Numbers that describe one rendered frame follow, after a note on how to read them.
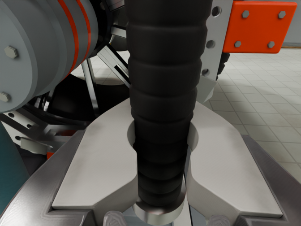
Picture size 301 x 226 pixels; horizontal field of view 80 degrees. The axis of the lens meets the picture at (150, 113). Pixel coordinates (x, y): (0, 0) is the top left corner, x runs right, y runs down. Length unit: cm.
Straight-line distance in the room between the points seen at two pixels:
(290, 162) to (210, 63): 125
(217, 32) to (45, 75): 24
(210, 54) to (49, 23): 22
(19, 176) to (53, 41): 28
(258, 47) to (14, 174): 46
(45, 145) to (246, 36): 44
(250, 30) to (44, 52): 27
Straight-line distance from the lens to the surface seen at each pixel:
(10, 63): 20
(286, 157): 154
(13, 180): 42
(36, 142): 47
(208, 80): 33
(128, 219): 77
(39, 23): 21
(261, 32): 33
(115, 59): 42
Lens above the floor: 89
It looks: 33 degrees down
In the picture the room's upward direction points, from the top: 1 degrees clockwise
